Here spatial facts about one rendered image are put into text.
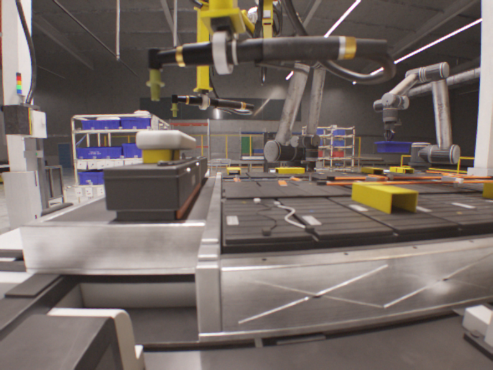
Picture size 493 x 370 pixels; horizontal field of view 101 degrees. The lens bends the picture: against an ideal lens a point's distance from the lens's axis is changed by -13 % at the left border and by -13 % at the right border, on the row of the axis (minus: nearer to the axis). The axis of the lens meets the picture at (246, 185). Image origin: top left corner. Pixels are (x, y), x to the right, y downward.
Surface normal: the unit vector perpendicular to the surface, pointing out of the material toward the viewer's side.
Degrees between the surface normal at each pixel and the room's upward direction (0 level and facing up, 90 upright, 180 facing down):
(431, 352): 0
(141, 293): 90
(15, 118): 90
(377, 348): 0
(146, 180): 90
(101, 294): 90
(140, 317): 0
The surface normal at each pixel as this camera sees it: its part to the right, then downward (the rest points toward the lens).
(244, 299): 0.11, 0.14
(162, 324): 0.00, -0.99
